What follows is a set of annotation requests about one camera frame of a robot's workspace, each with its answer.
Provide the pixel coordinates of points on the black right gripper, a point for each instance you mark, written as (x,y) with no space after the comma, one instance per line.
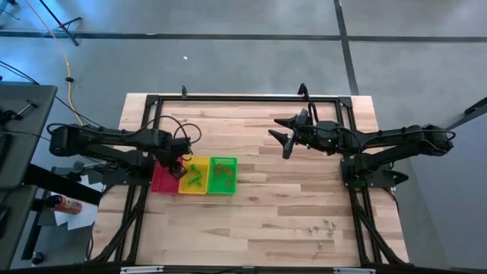
(323,137)

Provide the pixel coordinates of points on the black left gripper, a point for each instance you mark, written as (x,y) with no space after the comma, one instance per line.
(175,150)

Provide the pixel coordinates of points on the small green Halloween decoration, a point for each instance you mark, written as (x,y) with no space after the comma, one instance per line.
(190,182)
(198,176)
(195,168)
(198,184)

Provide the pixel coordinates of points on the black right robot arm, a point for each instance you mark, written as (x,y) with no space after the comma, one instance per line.
(399,135)

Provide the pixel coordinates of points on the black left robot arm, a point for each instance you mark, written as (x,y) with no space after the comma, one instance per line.
(106,137)

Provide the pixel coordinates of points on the red plastic basket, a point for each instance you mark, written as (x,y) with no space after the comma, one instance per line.
(161,184)

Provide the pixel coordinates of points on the yellow plastic basket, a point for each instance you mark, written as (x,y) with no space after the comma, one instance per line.
(205,188)

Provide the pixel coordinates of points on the green plastic basket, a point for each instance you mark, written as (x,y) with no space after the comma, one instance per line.
(217,186)

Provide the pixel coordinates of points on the white paper sheets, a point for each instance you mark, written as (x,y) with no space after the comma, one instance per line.
(81,220)

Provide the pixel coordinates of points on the black metal beam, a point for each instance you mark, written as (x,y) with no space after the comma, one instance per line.
(61,184)

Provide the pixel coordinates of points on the orange spray can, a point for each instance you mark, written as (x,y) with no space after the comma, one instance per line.
(64,204)

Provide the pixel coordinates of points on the grey side table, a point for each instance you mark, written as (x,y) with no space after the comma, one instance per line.
(26,152)

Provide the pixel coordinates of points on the black clamp tool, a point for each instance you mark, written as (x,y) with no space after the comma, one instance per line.
(9,116)

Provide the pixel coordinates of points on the black tripod stand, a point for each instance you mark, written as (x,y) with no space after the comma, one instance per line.
(59,23)

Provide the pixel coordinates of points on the small black round cap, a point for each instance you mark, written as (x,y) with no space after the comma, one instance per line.
(37,258)

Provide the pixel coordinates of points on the grey rolling table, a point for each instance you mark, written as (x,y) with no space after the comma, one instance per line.
(456,209)

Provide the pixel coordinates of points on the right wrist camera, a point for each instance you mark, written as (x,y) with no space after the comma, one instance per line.
(306,123)

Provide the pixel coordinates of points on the black frame bracket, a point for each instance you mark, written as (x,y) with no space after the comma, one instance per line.
(184,91)
(303,91)

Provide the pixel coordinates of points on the black aluminium table frame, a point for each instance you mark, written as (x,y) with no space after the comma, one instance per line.
(247,98)

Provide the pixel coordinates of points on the silver metal bracket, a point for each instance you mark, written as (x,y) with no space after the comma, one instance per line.
(141,269)
(354,271)

